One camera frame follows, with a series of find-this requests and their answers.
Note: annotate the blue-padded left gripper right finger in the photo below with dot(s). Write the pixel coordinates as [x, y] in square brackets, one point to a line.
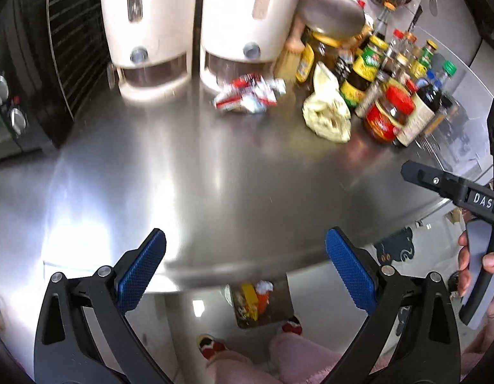
[410, 334]

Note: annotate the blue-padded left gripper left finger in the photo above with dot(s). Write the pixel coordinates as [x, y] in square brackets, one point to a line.
[65, 351]

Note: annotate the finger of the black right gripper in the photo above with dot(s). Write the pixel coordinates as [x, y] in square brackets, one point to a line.
[445, 184]

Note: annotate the pale yellow paper wrapper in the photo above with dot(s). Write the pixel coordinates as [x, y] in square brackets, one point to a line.
[324, 111]

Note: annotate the red white snack wrapper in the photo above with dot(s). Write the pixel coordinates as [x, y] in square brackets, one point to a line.
[250, 94]

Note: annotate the metal trash bin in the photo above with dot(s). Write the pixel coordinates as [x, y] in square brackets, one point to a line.
[260, 303]

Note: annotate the person's right hand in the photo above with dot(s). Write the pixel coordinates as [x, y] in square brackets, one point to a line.
[476, 350]

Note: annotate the clear plastic storage tray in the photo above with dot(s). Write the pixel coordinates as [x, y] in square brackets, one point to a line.
[460, 143]

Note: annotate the black cat floor sticker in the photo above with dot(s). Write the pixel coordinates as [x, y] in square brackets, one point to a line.
[398, 247]

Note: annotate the dark soy sauce bottle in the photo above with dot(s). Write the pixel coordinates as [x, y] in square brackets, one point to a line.
[427, 102]

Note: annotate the red lid sauce jar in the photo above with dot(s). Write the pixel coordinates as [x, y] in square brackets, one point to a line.
[388, 114]

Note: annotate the sesame seed shaker jar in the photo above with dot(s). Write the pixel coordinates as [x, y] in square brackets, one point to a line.
[375, 91]

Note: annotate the right red bow slipper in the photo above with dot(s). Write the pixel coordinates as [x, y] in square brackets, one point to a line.
[292, 325]

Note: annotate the red bow slipper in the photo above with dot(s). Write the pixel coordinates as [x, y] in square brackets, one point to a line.
[209, 347]
[292, 325]

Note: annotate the left red bow slipper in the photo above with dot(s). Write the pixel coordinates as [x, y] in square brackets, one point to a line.
[209, 347]

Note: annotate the green label sauce bottle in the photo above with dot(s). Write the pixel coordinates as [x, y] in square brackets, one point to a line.
[363, 72]

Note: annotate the yellow lid oil jar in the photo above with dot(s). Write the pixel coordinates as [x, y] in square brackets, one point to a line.
[318, 47]

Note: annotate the wooden bristle brush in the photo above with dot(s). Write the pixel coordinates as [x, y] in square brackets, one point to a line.
[289, 58]

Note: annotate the steel ladle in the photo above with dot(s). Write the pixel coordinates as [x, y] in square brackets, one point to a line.
[339, 19]

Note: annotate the cream dispenser right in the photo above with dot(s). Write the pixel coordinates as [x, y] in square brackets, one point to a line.
[241, 37]

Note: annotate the cream dispenser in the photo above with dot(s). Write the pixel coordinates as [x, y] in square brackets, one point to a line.
[150, 45]
[241, 37]

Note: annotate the black toaster oven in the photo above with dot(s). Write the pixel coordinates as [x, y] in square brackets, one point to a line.
[52, 54]

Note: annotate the cream dispenser left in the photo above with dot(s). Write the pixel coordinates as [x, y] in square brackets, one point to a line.
[150, 45]

